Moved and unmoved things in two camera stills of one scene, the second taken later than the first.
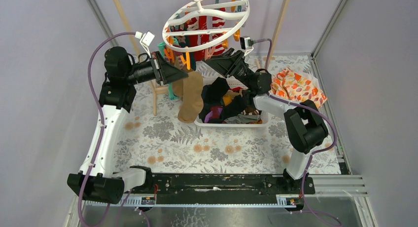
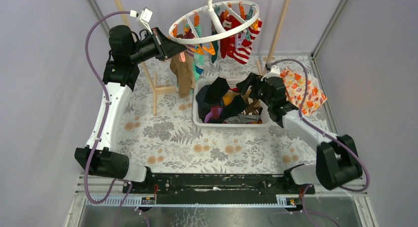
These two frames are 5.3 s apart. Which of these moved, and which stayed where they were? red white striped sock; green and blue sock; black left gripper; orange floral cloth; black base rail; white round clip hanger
Moved: red white striped sock; white round clip hanger; green and blue sock; black left gripper
Stayed: black base rail; orange floral cloth
